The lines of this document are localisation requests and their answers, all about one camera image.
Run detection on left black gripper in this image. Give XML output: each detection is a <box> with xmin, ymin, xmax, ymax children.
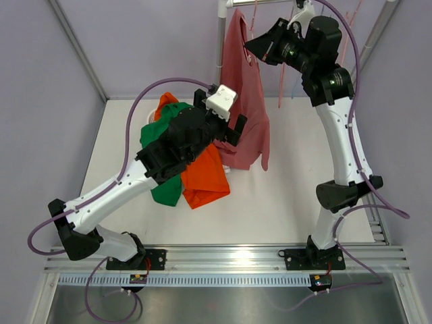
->
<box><xmin>186</xmin><ymin>90</ymin><xmax>246</xmax><ymax>163</ymax></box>

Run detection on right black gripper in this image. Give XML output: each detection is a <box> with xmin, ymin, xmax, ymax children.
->
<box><xmin>244</xmin><ymin>18</ymin><xmax>315</xmax><ymax>75</ymax></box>

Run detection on pink hanger of green shirt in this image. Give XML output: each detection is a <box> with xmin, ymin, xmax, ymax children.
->
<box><xmin>277</xmin><ymin>6</ymin><xmax>294</xmax><ymax>109</ymax></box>

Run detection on pink t shirt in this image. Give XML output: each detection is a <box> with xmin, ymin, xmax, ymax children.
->
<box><xmin>215</xmin><ymin>9</ymin><xmax>270</xmax><ymax>171</ymax></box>

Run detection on light blue hanger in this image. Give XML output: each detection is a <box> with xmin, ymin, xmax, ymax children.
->
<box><xmin>290</xmin><ymin>0</ymin><xmax>327</xmax><ymax>101</ymax></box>

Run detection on orange t shirt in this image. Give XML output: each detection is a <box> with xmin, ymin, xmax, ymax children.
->
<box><xmin>154</xmin><ymin>92</ymin><xmax>232</xmax><ymax>210</ymax></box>

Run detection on green t shirt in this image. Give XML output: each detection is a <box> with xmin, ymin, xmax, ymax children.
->
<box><xmin>139</xmin><ymin>103</ymin><xmax>195</xmax><ymax>207</ymax></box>

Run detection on pink hanger of beige shirt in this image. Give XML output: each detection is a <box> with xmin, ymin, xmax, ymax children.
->
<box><xmin>340</xmin><ymin>0</ymin><xmax>363</xmax><ymax>66</ymax></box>

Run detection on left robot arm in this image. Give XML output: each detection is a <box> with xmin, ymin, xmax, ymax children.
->
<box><xmin>48</xmin><ymin>85</ymin><xmax>247</xmax><ymax>269</ymax></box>

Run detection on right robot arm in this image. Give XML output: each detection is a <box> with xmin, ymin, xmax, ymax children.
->
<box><xmin>244</xmin><ymin>16</ymin><xmax>383</xmax><ymax>270</ymax></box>

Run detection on white perforated plastic basket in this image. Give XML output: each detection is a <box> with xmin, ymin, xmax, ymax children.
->
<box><xmin>146</xmin><ymin>107</ymin><xmax>232</xmax><ymax>175</ymax></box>

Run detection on metal clothes rack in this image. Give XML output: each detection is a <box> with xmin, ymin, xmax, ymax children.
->
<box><xmin>216</xmin><ymin>1</ymin><xmax>403</xmax><ymax>98</ymax></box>

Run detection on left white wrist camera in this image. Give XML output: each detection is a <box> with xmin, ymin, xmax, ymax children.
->
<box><xmin>205</xmin><ymin>84</ymin><xmax>238</xmax><ymax>122</ymax></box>

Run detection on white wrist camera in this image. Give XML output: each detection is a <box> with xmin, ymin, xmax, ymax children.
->
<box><xmin>288</xmin><ymin>0</ymin><xmax>315</xmax><ymax>33</ymax></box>
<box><xmin>205</xmin><ymin>84</ymin><xmax>238</xmax><ymax>122</ymax></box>

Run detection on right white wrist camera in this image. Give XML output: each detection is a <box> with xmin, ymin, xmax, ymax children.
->
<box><xmin>288</xmin><ymin>0</ymin><xmax>315</xmax><ymax>33</ymax></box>

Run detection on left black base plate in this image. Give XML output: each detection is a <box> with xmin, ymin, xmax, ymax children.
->
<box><xmin>106</xmin><ymin>248</ymin><xmax>167</xmax><ymax>271</ymax></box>

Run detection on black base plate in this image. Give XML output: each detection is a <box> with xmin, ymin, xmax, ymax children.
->
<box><xmin>106</xmin><ymin>248</ymin><xmax>167</xmax><ymax>271</ymax></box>
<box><xmin>277</xmin><ymin>247</ymin><xmax>346</xmax><ymax>271</ymax></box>

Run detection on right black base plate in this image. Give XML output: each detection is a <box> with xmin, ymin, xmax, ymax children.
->
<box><xmin>277</xmin><ymin>247</ymin><xmax>346</xmax><ymax>271</ymax></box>

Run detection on aluminium mounting rail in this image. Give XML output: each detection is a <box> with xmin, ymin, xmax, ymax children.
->
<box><xmin>43</xmin><ymin>243</ymin><xmax>411</xmax><ymax>275</ymax></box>

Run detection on white slotted cable duct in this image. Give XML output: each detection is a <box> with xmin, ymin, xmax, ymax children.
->
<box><xmin>58</xmin><ymin>273</ymin><xmax>311</xmax><ymax>288</ymax></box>

